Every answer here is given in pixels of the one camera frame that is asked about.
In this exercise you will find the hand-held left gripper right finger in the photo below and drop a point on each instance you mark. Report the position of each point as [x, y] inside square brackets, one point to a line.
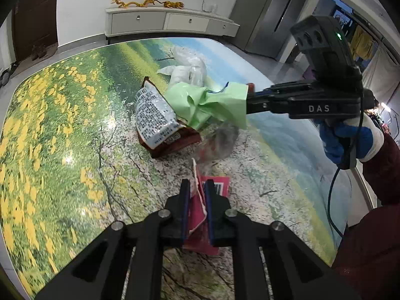
[210, 222]

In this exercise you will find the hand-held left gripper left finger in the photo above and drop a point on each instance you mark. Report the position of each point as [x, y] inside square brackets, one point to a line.
[185, 218]

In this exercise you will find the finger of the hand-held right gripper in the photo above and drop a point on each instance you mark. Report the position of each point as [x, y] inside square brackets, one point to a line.
[281, 89]
[268, 106]

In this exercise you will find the red packet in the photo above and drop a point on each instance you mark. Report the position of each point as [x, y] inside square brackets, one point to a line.
[197, 218]

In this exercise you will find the green plastic bag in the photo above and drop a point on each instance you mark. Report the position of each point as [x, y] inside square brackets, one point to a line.
[215, 106]

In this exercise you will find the person's right forearm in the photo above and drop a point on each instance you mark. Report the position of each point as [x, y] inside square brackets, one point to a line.
[387, 168]

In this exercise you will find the person's right hand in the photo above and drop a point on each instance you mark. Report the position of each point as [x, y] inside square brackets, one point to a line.
[362, 137]

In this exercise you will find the purple stool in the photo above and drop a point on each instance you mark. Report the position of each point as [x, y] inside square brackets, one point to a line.
[311, 75]

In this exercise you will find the clear plastic wrapper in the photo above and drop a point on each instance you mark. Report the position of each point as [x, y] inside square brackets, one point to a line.
[218, 143]

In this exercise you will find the yellow hanging garment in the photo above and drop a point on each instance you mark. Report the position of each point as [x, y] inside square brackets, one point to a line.
[362, 43]

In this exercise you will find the grey steel refrigerator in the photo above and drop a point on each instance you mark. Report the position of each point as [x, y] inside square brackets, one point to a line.
[268, 15]

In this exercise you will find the white plastic bag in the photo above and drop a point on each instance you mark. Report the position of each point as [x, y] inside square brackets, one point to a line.
[187, 72]

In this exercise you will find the red-brown snack packet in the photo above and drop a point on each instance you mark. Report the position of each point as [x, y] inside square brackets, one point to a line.
[153, 122]

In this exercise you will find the golden tiger ornament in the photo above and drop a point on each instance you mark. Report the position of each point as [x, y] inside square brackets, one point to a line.
[173, 5]

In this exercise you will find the white television cabinet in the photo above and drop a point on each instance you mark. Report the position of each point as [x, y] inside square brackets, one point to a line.
[140, 22]

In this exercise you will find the person's maroon clothing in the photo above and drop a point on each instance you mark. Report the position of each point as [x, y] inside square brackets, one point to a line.
[372, 256]

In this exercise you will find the golden dragon ornament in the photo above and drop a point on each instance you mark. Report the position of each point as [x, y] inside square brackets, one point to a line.
[125, 3]
[148, 2]

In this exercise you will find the black shoes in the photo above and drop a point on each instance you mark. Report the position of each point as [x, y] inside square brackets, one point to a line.
[14, 65]

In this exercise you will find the grey slipper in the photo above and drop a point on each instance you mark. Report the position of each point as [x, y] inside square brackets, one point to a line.
[4, 76]

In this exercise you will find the dark brown entrance door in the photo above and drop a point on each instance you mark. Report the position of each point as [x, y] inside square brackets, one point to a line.
[34, 15]

